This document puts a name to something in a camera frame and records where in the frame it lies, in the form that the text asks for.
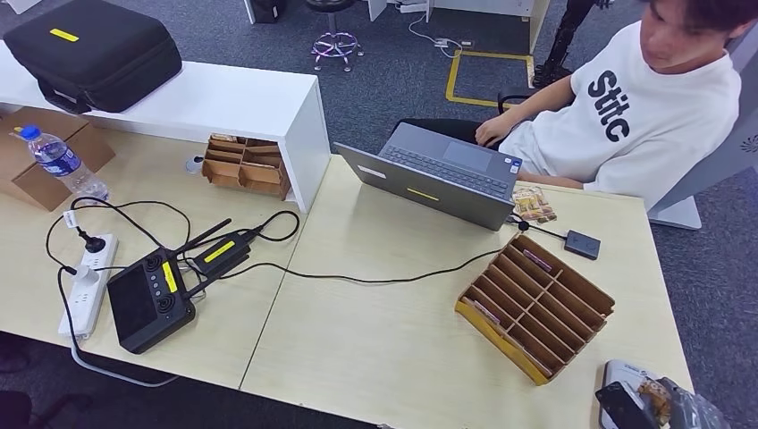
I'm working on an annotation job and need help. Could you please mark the black card reader cable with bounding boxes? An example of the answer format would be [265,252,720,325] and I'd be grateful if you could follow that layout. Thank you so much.
[508,214,569,241]

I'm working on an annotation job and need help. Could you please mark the black plug cable with tag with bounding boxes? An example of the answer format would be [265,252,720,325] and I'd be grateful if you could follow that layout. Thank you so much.
[45,196,194,273]

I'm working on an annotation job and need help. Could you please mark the black charger cable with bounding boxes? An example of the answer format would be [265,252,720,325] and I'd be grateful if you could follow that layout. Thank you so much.
[55,265,81,357]

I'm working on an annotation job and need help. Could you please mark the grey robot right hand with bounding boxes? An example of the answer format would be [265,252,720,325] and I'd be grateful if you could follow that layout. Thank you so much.
[657,377,732,429]

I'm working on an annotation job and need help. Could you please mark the black power adapter yellow sticker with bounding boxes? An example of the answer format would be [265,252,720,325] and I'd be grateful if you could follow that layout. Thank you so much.
[192,231,253,276]

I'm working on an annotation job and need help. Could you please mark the gold patterned ID card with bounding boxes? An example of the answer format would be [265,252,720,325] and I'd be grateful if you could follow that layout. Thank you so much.
[638,378,675,426]

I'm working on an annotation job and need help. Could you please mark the white cabinet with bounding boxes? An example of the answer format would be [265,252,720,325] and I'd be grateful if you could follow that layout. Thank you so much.
[366,0,551,54]

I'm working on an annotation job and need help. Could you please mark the clear water bottle blue cap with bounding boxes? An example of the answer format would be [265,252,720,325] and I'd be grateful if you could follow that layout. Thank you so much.
[13,124,110,203]

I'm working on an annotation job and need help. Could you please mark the white power strip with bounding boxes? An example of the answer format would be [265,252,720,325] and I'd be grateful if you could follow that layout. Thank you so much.
[57,232,120,341]

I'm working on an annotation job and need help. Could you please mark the grey laptop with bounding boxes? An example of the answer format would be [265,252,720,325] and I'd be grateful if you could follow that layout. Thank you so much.
[333,122,524,232]

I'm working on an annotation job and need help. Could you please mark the black stand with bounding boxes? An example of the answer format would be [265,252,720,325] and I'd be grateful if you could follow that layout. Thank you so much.
[533,0,614,88]

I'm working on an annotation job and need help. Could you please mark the black office chair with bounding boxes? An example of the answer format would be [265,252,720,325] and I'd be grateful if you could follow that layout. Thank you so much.
[497,87,537,116]

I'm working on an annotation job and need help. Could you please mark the white floor cable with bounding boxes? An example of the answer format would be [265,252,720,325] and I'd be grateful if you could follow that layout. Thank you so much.
[407,12,475,59]

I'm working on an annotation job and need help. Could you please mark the chrome stool base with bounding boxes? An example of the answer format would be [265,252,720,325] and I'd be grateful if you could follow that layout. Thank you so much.
[303,0,365,73]

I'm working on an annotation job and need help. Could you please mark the person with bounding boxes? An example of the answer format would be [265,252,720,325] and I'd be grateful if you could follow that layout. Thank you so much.
[391,0,758,211]

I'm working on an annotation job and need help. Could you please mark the black card reader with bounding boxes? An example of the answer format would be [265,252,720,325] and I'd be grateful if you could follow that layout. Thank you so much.
[563,229,602,261]

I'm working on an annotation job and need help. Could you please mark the white power strip cord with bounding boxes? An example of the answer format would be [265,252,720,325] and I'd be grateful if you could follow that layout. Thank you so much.
[70,337,180,389]

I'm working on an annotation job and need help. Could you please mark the long black power cable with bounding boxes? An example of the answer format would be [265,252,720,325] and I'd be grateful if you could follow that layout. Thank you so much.
[177,210,504,285]

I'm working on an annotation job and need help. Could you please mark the black computer tower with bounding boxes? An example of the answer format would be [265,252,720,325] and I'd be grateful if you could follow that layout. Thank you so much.
[244,0,287,25]

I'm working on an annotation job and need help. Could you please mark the black remote controller with screen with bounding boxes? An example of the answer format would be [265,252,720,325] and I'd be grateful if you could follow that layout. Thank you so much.
[106,217,238,355]

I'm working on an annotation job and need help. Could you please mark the white desk shelf riser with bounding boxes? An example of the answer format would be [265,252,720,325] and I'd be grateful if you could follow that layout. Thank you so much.
[0,41,332,215]

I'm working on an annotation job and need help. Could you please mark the brown cardboard divider tray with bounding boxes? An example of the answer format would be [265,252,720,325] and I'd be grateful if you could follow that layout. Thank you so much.
[201,134,292,201]

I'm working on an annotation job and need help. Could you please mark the brown cardboard box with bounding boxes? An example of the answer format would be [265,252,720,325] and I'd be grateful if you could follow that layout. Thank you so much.
[0,106,116,213]

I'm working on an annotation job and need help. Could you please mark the white partition panel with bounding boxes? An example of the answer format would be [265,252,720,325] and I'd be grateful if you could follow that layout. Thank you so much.
[648,35,758,231]

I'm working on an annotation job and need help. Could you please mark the yellow floor tape square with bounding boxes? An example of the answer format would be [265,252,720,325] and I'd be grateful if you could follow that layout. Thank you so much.
[443,50,535,112]

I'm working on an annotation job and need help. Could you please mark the brown cardboard card organizer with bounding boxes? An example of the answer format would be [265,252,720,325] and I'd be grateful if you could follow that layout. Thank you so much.
[454,233,616,387]

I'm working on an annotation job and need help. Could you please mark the person's right hand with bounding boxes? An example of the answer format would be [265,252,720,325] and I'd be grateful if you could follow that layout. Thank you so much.
[474,112,522,149]

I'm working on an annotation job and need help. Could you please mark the black carrying case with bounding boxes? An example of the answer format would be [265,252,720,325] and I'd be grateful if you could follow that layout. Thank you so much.
[1,0,183,114]

